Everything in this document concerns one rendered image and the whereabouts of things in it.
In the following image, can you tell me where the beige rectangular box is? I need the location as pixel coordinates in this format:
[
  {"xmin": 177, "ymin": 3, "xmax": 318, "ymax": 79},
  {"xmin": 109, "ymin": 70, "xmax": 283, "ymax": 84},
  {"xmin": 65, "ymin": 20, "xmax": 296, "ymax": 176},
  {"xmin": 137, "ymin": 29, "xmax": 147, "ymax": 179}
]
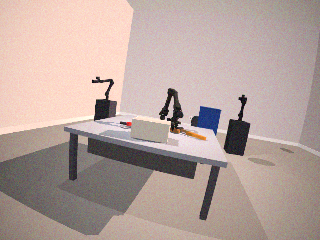
[{"xmin": 130, "ymin": 116, "xmax": 171, "ymax": 144}]

